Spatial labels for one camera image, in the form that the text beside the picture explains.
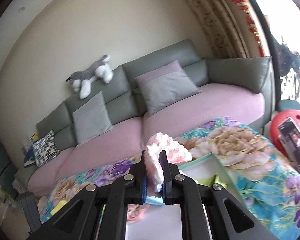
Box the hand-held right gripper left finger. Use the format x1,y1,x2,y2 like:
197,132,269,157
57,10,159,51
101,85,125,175
34,150,148,240

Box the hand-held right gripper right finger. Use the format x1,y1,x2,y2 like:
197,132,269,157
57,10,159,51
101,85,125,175
159,150,278,240

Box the pink fluffy cloth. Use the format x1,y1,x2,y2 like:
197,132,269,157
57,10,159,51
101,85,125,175
145,131,193,193

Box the teal cardboard box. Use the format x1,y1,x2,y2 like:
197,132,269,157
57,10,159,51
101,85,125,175
177,153,242,198

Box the blue face mask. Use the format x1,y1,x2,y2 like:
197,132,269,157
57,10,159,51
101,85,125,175
145,195,163,205

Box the green cloth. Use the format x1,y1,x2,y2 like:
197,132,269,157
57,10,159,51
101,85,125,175
195,175,227,187

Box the plain grey pillow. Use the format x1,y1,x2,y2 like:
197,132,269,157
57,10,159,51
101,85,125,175
72,91,114,147

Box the floral blue blanket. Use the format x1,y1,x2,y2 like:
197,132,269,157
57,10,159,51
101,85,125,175
37,116,300,240

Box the yellow sponge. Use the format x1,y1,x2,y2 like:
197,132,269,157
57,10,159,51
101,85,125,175
50,200,67,215

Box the grey and pink pillow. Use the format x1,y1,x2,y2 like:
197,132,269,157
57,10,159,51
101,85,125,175
134,60,202,117

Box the black white patterned pillow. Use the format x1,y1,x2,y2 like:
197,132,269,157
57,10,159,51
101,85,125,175
31,129,61,167

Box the grey white plush dog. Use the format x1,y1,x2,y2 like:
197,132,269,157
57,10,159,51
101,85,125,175
66,54,114,99

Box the grey leather sofa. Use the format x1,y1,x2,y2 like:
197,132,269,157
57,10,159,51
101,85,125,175
14,39,273,198

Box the red plastic stool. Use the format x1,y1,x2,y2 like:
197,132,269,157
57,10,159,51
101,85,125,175
270,109,300,163

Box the black cardboard box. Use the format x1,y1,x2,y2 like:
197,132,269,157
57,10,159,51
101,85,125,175
277,117,300,173

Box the blue grey cabinet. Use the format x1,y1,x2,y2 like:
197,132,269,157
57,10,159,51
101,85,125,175
0,132,17,199

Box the beige patterned curtain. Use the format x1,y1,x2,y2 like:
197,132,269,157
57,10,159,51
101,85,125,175
170,0,248,59

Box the red hanging decoration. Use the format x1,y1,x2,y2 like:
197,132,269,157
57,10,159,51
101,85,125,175
216,0,265,55

